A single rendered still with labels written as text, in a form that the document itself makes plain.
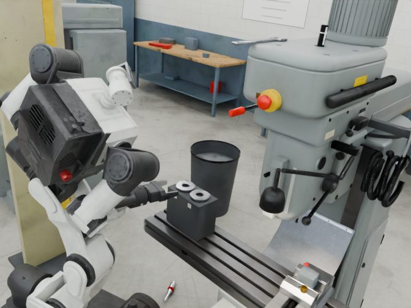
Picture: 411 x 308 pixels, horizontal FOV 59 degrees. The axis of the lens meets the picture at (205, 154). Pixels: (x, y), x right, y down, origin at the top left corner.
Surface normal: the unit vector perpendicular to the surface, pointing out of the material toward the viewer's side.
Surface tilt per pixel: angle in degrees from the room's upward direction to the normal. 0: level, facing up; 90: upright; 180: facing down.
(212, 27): 90
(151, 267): 0
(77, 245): 90
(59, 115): 34
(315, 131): 90
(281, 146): 90
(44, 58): 75
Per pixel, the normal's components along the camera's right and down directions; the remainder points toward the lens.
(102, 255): 0.82, -0.22
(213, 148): 0.04, 0.37
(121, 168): -0.43, -0.04
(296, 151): -0.68, 0.26
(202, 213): 0.69, 0.36
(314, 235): -0.57, -0.18
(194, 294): 0.08, -0.90
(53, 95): 0.57, -0.60
